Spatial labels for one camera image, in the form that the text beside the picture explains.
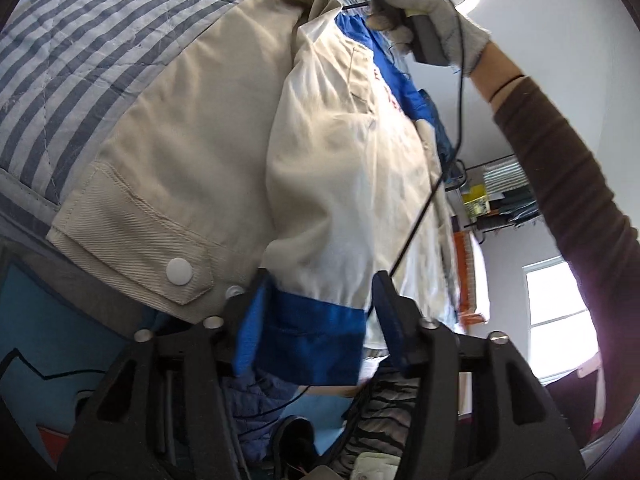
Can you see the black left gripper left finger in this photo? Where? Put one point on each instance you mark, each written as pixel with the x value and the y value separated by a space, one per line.
pixel 243 317

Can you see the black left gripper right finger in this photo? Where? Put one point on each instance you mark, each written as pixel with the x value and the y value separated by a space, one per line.
pixel 400 321

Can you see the black clothes hanger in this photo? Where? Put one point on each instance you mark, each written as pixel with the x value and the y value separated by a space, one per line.
pixel 360 4

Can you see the beige and blue jacket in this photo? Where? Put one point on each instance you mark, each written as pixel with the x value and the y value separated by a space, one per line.
pixel 274 141

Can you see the right forearm in brown sleeve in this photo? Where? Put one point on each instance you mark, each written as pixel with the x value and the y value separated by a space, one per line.
pixel 595 238

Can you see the right hand in grey glove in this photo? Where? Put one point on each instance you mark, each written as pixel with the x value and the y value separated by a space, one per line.
pixel 463 41

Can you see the metal shelf rack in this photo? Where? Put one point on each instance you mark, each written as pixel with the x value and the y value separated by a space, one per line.
pixel 490 197

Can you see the window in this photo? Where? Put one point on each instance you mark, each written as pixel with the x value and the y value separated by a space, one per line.
pixel 561 332

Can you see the blue cartoon bedsheet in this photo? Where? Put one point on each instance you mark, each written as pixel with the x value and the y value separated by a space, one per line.
pixel 52 357

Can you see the blue white striped quilt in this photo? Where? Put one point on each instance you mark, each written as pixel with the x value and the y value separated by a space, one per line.
pixel 69 69

